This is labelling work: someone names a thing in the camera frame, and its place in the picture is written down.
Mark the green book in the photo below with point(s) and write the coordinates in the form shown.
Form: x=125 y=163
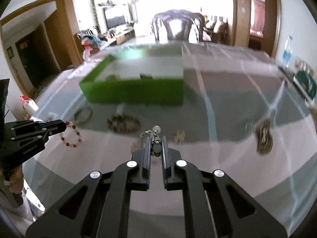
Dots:
x=306 y=84

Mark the person's left hand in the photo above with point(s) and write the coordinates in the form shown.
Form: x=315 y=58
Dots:
x=16 y=180

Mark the wooden bench with clothes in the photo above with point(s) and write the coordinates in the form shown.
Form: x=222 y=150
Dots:
x=91 y=43

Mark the green cardboard box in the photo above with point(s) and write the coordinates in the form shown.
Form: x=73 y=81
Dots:
x=151 y=74

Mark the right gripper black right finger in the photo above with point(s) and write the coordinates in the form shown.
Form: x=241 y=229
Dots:
x=169 y=157

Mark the television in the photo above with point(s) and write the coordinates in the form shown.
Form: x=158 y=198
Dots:
x=115 y=21

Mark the silver bangle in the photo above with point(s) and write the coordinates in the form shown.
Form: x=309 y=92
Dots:
x=83 y=115

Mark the dark wooden chair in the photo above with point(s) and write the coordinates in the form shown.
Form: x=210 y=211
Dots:
x=178 y=25

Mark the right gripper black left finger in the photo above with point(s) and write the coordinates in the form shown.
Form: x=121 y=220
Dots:
x=140 y=179

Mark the small gold charm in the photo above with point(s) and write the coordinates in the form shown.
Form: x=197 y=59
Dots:
x=179 y=137

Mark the plastic water bottle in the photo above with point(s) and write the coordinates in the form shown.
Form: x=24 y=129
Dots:
x=287 y=52

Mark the plaid bed sheet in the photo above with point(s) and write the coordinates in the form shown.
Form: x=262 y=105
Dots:
x=240 y=114

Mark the silver chain pendant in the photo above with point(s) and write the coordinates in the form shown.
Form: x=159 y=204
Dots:
x=155 y=140

